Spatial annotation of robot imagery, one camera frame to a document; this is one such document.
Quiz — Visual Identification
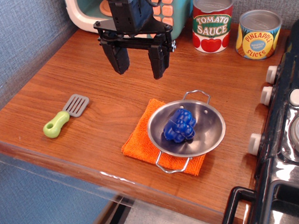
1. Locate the steel two-handled pan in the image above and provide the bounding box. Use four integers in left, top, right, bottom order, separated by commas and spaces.
147, 90, 226, 174

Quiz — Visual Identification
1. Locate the black oven door handle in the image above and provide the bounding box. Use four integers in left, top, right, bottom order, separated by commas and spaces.
221, 186, 256, 224

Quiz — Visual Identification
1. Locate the green handled grey spatula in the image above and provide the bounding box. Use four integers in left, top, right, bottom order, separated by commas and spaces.
43, 94, 90, 138

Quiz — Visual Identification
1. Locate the white stove knob front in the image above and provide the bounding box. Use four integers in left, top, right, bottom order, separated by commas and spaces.
248, 133, 262, 156

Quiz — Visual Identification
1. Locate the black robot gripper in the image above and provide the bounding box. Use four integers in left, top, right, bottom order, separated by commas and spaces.
93, 0, 175, 80

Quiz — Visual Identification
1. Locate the teal toy microwave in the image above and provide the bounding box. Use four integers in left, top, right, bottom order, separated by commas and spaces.
65, 0, 193, 40

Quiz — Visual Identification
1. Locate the orange microfibre cloth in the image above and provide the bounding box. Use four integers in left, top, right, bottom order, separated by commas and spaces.
116, 94, 208, 184

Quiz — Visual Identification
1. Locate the white stove knob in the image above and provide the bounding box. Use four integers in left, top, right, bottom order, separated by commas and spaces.
265, 65, 278, 84
260, 86, 273, 106
248, 133, 262, 156

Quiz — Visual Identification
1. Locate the tomato sauce can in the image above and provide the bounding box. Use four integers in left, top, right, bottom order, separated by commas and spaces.
192, 0, 234, 53

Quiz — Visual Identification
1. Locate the blue toy bell pepper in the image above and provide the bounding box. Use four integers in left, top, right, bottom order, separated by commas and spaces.
163, 108, 196, 143

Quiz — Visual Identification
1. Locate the white stove knob rear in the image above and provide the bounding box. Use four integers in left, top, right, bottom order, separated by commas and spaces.
265, 65, 278, 84

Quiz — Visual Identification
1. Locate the black toy stove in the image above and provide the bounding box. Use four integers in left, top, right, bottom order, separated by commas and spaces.
200, 16, 299, 224

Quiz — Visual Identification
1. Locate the pineapple slices can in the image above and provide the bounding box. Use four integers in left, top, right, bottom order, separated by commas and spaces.
235, 9, 282, 60

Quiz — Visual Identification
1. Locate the white stove knob middle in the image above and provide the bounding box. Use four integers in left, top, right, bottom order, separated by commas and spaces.
260, 86, 273, 106

